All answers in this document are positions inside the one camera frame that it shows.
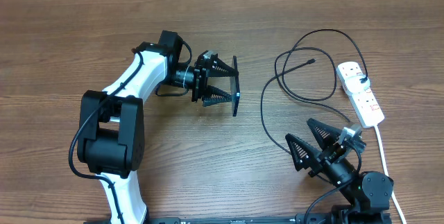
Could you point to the white power strip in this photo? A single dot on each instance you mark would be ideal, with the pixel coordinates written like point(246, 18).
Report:
point(365, 104)

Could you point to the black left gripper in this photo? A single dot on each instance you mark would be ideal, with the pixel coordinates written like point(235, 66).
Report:
point(200, 78)

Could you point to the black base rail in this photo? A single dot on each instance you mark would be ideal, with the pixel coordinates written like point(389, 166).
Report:
point(263, 220)

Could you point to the white charger plug adapter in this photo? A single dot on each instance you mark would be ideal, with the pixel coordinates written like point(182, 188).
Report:
point(356, 84)

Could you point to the blue Galaxy smartphone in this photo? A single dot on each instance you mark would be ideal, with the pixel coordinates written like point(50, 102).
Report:
point(235, 86)

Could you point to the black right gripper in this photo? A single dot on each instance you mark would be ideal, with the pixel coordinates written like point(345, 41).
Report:
point(309, 152)

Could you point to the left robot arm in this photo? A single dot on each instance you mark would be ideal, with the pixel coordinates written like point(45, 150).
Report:
point(110, 141)

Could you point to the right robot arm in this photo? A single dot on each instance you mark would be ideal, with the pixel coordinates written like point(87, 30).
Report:
point(368, 193)

